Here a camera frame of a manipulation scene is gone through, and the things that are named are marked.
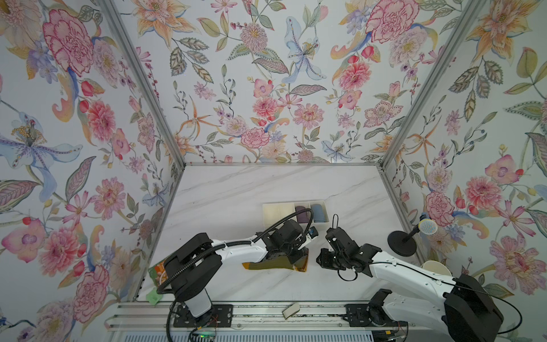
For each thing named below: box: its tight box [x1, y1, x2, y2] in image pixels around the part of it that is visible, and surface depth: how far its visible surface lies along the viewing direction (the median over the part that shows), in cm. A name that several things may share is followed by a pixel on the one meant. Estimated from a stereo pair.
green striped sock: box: [241, 250, 309, 272], surface depth 85 cm
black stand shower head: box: [387, 212, 439, 257], surface depth 92 cm
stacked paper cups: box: [420, 260, 453, 277], surface depth 74 cm
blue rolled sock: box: [310, 203, 326, 224], surface depth 99 cm
